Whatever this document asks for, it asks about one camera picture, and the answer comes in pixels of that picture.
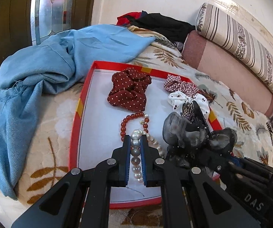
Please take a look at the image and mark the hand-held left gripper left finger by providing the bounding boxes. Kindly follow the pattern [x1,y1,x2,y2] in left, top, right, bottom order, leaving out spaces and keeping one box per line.
[10,135,131,228]

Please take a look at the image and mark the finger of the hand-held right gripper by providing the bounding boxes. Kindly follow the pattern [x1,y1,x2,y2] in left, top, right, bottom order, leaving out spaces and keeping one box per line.
[199,148,244,183]

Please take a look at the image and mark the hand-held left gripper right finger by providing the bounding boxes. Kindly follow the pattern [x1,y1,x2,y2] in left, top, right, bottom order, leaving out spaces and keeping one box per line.
[140,134,260,228]

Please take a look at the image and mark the pearl bracelet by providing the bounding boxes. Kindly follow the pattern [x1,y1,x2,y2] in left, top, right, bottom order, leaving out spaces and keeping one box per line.
[130,129,164,183]

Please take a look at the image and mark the red bead bracelet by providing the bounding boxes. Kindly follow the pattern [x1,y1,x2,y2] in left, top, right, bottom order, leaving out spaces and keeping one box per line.
[120,112,151,144]

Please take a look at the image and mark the red shallow box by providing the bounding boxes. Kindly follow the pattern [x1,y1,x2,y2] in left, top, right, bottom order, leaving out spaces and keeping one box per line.
[69,60,224,209]

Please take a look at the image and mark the black bow hair clip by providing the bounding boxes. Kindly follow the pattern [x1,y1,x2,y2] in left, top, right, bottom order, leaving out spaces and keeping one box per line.
[163,100,238,169]

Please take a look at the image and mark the dark red dotted scrunchie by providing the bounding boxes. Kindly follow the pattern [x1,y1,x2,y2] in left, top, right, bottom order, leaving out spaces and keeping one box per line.
[107,68,152,112]

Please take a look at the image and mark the white dotted scrunchie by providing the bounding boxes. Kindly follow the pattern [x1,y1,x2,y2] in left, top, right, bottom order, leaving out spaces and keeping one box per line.
[167,91,209,120]

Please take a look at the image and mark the red and white plaid scrunchie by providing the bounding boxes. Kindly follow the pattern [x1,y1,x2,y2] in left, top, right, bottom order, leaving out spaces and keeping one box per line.
[163,74,200,97]

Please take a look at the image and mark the leaf printed blanket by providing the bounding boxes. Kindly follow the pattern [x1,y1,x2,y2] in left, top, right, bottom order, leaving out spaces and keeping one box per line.
[0,25,273,228]

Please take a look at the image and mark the pink bolster pillow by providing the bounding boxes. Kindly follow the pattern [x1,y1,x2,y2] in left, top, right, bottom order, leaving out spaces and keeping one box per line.
[182,30,273,117]

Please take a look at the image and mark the striped floral pillow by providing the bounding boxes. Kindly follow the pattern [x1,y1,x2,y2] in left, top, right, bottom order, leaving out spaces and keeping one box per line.
[195,3,273,97]

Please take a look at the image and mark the light blue cloth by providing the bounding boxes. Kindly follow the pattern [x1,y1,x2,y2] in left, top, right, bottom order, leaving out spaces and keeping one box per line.
[0,24,156,200]

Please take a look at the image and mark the black clothing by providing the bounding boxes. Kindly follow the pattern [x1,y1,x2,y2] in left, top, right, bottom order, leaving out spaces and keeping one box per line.
[129,11,196,48]

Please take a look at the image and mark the red clothing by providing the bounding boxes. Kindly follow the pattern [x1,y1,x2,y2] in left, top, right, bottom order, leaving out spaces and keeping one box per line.
[116,11,143,26]

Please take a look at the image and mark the wooden door with patterned glass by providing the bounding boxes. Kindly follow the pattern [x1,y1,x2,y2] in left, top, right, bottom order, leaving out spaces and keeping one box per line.
[0,0,98,83]

